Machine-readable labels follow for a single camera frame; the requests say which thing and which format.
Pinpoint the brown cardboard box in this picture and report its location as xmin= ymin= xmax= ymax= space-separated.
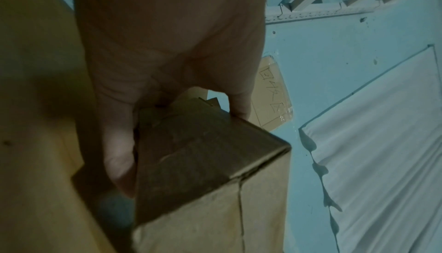
xmin=70 ymin=86 xmax=293 ymax=253

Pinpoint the flat cardboard sheet with scribble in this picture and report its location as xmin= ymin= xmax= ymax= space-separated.
xmin=248 ymin=55 xmax=297 ymax=132

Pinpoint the person's left hand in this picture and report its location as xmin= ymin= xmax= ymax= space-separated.
xmin=72 ymin=0 xmax=271 ymax=199

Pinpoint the white cloth sheet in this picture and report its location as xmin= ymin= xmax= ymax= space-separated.
xmin=298 ymin=45 xmax=442 ymax=253

